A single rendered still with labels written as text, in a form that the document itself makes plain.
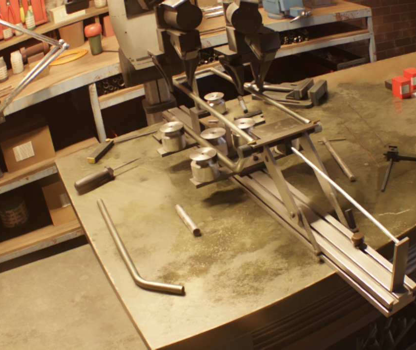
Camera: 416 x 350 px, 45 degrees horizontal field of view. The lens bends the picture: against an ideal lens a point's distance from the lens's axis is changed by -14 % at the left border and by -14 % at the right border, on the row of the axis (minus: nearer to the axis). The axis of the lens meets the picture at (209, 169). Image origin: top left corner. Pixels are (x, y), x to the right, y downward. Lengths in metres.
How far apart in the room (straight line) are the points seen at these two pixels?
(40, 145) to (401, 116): 1.66
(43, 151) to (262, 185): 1.60
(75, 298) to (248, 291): 1.59
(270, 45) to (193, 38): 0.16
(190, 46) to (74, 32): 1.93
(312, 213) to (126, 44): 1.06
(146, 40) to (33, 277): 1.30
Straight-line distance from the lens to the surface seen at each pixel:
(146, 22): 1.83
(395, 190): 1.07
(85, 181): 1.22
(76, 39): 2.97
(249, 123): 1.16
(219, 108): 1.45
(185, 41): 1.06
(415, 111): 1.43
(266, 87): 1.55
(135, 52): 1.85
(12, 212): 2.72
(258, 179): 1.08
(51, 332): 2.25
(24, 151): 2.51
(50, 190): 2.61
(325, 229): 0.92
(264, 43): 0.99
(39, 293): 2.49
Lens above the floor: 1.43
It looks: 27 degrees down
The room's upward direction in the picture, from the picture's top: 10 degrees counter-clockwise
